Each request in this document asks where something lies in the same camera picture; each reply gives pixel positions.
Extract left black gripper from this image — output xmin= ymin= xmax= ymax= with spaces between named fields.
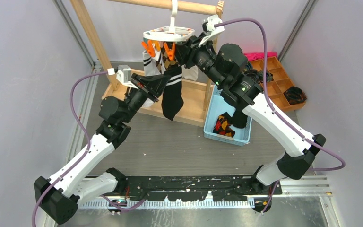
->
xmin=121 ymin=73 xmax=170 ymax=123

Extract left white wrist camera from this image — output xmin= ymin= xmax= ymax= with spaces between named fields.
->
xmin=106 ymin=65 xmax=137 ymax=88

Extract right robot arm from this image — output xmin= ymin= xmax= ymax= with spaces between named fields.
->
xmin=175 ymin=36 xmax=326 ymax=194

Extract wooden hanging rack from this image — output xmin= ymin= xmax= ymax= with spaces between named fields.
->
xmin=71 ymin=0 xmax=224 ymax=127

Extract white clip sock hanger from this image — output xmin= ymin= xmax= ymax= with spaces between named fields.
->
xmin=141 ymin=0 xmax=195 ymax=61

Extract light blue plastic basket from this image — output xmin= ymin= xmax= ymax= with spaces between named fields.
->
xmin=203 ymin=85 xmax=252 ymax=146

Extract red yellow argyle sock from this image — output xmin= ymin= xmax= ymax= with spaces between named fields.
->
xmin=212 ymin=112 xmax=235 ymax=138

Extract white sock right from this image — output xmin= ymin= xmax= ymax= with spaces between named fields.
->
xmin=182 ymin=66 xmax=199 ymax=81

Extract wooden compartment tray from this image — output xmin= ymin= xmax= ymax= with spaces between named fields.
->
xmin=266 ymin=57 xmax=306 ymax=112

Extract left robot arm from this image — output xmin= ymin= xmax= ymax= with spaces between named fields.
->
xmin=33 ymin=73 xmax=170 ymax=225

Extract black sock white stripes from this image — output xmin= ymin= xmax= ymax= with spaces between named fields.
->
xmin=161 ymin=66 xmax=184 ymax=121

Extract white sock with stripes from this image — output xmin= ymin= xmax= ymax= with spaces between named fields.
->
xmin=142 ymin=51 xmax=162 ymax=76

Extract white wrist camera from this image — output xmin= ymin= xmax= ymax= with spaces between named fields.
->
xmin=198 ymin=15 xmax=225 ymax=47
xmin=106 ymin=65 xmax=137 ymax=88

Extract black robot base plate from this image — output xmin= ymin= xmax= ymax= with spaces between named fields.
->
xmin=114 ymin=175 xmax=282 ymax=212

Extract pink cloth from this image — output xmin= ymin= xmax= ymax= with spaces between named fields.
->
xmin=244 ymin=52 xmax=277 ymax=61

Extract brown argyle sock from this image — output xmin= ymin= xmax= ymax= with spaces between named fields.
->
xmin=156 ymin=41 xmax=179 ymax=73

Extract rolled dark sock right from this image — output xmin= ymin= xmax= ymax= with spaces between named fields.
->
xmin=258 ymin=70 xmax=273 ymax=83

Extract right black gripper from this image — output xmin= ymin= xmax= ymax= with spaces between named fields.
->
xmin=168 ymin=32 xmax=225 ymax=88

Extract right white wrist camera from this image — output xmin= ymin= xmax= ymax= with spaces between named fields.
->
xmin=198 ymin=15 xmax=225 ymax=47

